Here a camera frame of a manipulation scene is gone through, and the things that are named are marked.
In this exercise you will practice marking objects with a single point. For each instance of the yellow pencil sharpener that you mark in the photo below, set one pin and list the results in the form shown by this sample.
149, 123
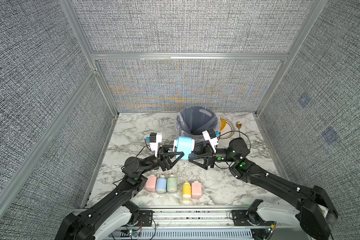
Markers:
186, 192

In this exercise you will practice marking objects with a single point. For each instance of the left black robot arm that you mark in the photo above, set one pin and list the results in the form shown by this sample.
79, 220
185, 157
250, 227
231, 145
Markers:
87, 224

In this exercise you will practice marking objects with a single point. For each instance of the aluminium front rail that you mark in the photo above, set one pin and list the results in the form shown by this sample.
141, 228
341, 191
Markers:
188, 218

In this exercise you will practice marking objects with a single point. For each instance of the gold blue spoon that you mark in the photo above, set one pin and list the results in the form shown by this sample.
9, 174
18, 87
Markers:
239, 126

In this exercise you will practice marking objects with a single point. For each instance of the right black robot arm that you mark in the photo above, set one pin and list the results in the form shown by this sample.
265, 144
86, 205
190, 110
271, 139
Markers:
309, 208

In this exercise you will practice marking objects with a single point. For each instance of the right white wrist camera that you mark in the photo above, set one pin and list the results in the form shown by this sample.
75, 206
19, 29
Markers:
212, 138

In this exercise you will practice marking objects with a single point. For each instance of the clear plastic bin liner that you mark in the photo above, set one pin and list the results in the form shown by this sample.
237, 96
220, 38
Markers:
183, 126

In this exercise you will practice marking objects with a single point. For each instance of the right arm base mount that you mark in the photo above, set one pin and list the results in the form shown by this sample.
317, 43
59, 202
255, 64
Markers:
241, 218

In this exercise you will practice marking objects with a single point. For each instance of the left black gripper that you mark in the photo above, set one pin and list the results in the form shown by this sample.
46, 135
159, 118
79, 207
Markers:
160, 162

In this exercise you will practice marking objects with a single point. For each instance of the pink pencil sharpener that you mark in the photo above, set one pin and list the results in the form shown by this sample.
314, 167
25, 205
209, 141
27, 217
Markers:
196, 190
151, 183

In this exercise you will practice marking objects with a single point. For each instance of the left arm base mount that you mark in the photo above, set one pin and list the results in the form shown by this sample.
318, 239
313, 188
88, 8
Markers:
142, 218

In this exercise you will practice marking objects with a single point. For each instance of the light blue pencil sharpener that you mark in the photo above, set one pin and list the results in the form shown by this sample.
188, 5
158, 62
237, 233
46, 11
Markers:
161, 184

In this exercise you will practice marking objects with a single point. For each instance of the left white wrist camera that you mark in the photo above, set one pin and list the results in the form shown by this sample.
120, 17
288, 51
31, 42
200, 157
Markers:
154, 140

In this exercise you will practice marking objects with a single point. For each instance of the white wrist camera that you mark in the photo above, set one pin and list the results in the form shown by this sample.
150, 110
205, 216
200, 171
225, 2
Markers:
212, 138
154, 140

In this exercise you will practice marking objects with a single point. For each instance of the green pencil sharpener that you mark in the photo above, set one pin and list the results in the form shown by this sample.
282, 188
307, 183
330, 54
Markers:
172, 184

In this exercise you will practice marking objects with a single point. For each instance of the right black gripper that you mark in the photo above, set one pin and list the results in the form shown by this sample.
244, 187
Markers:
210, 161

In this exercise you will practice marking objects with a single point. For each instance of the yellow white patterned bowl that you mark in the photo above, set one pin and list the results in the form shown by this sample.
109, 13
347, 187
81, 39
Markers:
227, 128

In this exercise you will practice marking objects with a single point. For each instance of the bright blue pencil sharpener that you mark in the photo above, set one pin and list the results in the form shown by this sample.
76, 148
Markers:
185, 145

